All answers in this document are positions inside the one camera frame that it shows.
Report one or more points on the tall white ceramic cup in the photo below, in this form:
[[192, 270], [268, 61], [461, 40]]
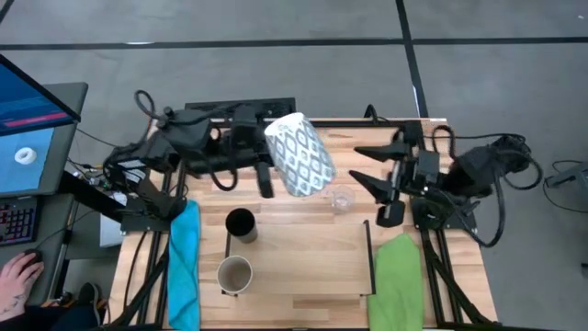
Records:
[[234, 274]]

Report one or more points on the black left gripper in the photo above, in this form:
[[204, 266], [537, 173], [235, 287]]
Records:
[[243, 133]]

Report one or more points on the person's black shoe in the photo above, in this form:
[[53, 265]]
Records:
[[87, 294]]

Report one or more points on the tilted dark blue monitor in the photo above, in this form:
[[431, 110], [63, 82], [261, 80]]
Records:
[[27, 106]]

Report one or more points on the black computer mouse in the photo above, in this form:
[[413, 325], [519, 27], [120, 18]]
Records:
[[32, 255]]

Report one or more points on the grey desk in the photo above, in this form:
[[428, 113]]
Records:
[[69, 101]]

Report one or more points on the person's leg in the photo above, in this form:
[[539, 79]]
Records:
[[46, 322]]

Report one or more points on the white box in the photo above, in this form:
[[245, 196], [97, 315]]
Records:
[[110, 230]]

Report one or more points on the grey floor device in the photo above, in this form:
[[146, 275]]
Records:
[[574, 174]]

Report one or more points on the clear glass mug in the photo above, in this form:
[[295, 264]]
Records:
[[342, 198]]

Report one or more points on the green cloth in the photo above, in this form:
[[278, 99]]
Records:
[[397, 285]]

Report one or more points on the grey white diamond pattern mug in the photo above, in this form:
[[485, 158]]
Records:
[[301, 156]]

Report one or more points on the laptop with backlit keyboard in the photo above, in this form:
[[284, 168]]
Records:
[[23, 174]]

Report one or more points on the black slanted bar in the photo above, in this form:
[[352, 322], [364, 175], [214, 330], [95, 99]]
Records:
[[87, 195]]

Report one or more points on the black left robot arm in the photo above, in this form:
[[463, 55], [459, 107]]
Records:
[[138, 179]]

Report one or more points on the person's hand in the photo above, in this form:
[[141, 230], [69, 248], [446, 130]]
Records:
[[16, 285]]

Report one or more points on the tall black cup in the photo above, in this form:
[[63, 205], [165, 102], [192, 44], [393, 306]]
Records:
[[240, 222]]

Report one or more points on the blue cloth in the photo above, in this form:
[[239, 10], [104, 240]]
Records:
[[184, 266]]

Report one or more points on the black metal table frame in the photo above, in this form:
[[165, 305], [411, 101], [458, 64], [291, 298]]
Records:
[[344, 123]]

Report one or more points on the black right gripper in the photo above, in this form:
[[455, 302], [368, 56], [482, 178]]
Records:
[[427, 167]]

